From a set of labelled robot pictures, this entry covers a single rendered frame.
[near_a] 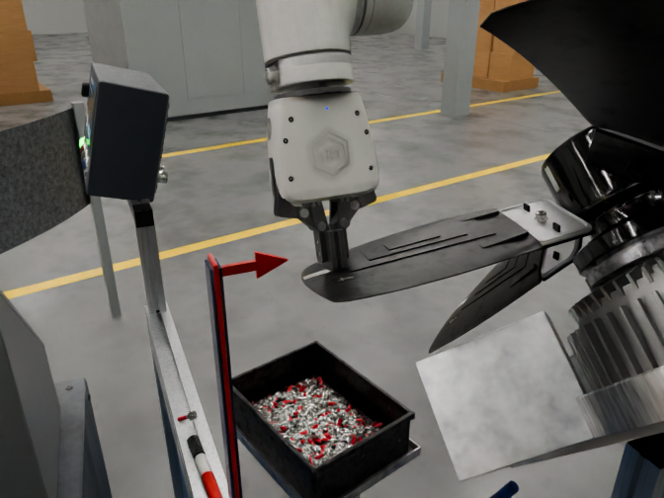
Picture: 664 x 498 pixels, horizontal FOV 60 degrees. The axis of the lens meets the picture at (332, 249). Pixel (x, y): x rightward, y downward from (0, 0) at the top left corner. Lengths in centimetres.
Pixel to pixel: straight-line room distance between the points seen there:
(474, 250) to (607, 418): 19
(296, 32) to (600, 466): 181
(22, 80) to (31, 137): 619
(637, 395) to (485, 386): 16
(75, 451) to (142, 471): 131
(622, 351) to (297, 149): 34
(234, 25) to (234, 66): 44
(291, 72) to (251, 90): 660
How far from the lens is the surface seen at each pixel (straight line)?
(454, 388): 65
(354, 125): 56
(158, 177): 107
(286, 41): 55
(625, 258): 62
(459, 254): 57
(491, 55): 900
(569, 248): 72
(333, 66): 55
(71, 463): 71
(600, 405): 59
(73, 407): 78
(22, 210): 231
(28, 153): 231
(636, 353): 59
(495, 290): 82
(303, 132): 54
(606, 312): 60
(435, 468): 197
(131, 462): 206
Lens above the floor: 139
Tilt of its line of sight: 25 degrees down
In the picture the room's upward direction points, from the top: straight up
